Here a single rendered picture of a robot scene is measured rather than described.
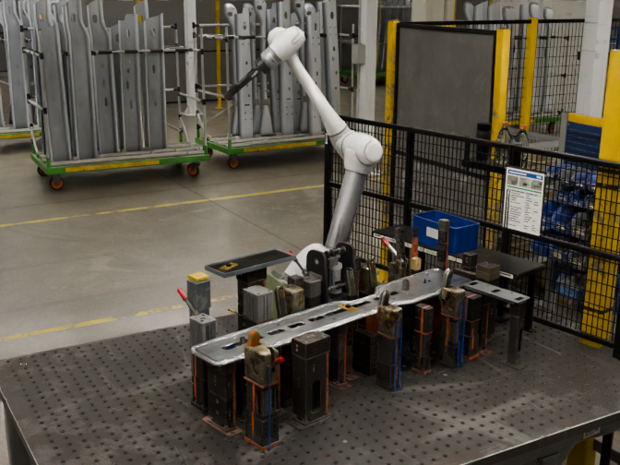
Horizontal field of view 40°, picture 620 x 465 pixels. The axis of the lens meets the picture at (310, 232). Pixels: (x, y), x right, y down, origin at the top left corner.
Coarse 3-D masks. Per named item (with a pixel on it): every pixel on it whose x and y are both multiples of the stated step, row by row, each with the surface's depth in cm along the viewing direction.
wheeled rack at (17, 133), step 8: (0, 40) 1138; (24, 40) 1150; (0, 80) 1205; (0, 128) 1166; (8, 128) 1171; (24, 128) 1160; (40, 128) 1168; (0, 136) 1136; (8, 136) 1141; (16, 136) 1145; (24, 136) 1150; (40, 136) 1161
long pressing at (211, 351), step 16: (432, 272) 385; (384, 288) 365; (400, 288) 365; (416, 288) 365; (432, 288) 366; (336, 304) 346; (352, 304) 346; (368, 304) 346; (400, 304) 349; (272, 320) 328; (288, 320) 329; (304, 320) 329; (320, 320) 329; (336, 320) 330; (352, 320) 332; (224, 336) 313; (240, 336) 314; (272, 336) 314; (288, 336) 314; (192, 352) 302; (208, 352) 300; (224, 352) 300; (240, 352) 300
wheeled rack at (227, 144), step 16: (304, 32) 1150; (352, 32) 1109; (352, 64) 1120; (352, 80) 1126; (352, 96) 1132; (352, 112) 1139; (352, 128) 1144; (208, 144) 1099; (224, 144) 1080; (240, 144) 1068; (256, 144) 1082; (272, 144) 1086; (288, 144) 1094; (304, 144) 1107; (320, 144) 1121
